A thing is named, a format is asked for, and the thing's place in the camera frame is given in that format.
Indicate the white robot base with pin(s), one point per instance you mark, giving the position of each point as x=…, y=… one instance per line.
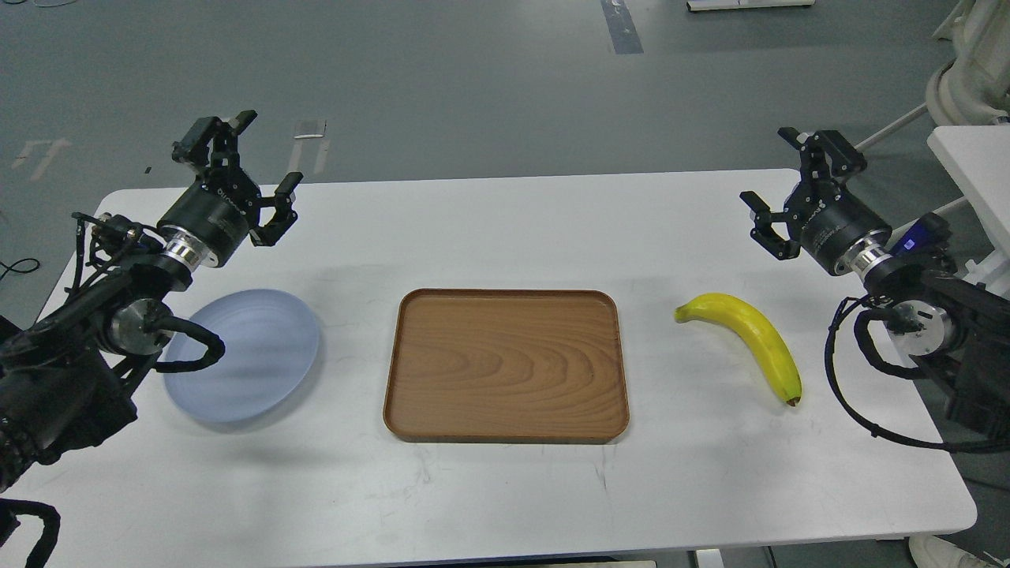
x=972, y=89

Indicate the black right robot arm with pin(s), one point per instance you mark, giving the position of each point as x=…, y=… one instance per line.
x=918, y=320

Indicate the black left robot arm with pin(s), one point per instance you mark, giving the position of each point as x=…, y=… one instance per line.
x=68, y=381

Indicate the yellow banana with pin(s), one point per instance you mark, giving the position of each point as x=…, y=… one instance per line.
x=764, y=341

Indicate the brown wooden tray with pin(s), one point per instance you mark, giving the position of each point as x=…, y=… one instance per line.
x=507, y=366

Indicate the white shoe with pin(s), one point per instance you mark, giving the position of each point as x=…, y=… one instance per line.
x=930, y=551

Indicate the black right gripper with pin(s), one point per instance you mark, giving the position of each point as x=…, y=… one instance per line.
x=822, y=216

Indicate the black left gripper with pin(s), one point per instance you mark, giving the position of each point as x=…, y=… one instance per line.
x=222, y=206

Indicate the light blue plate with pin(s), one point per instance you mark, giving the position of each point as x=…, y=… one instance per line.
x=271, y=340

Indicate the white side table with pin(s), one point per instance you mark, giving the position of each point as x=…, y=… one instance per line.
x=977, y=159

